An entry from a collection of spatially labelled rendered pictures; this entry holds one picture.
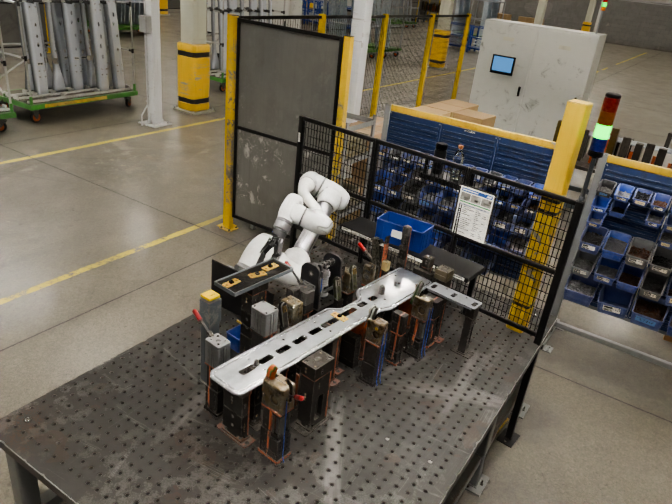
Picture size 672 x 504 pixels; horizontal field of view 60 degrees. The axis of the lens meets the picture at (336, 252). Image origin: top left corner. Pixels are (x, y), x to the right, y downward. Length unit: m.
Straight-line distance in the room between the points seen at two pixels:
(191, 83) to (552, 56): 5.55
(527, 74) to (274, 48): 4.90
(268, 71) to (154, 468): 3.63
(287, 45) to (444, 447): 3.52
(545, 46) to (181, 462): 7.80
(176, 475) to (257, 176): 3.58
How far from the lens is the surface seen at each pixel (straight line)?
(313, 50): 4.93
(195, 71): 10.18
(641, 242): 4.57
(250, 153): 5.52
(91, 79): 10.48
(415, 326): 3.01
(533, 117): 9.24
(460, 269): 3.32
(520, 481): 3.66
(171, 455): 2.49
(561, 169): 3.17
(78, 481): 2.46
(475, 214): 3.37
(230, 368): 2.40
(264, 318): 2.54
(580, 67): 9.03
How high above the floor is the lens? 2.47
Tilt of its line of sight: 26 degrees down
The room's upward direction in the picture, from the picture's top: 7 degrees clockwise
